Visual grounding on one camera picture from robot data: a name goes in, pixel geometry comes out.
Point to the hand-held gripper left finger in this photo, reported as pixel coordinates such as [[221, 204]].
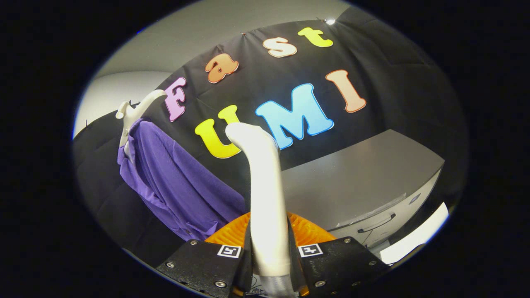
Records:
[[198, 265]]

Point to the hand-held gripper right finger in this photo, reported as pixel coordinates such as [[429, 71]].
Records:
[[339, 260]]

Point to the purple jacket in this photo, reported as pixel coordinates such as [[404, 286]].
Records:
[[178, 182]]

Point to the white garment steamer head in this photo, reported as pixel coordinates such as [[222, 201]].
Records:
[[267, 198]]

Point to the white paper sheet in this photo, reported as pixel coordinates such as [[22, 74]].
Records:
[[414, 238]]

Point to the grey cabinet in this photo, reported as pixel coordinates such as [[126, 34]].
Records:
[[352, 174]]

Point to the white plastic hanger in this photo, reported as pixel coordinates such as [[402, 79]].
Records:
[[132, 114]]

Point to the ceiling light panel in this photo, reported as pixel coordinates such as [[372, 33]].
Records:
[[330, 21]]

